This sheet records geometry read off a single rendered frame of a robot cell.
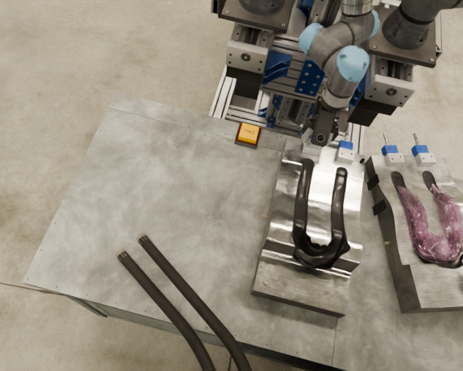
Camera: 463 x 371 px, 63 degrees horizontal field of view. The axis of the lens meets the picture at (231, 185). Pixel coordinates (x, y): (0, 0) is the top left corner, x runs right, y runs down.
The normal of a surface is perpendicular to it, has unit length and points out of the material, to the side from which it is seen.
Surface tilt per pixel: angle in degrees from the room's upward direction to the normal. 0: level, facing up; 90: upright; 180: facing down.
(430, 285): 0
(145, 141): 0
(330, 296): 0
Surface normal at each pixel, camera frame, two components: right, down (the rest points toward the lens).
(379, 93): -0.23, 0.86
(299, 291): 0.08, -0.44
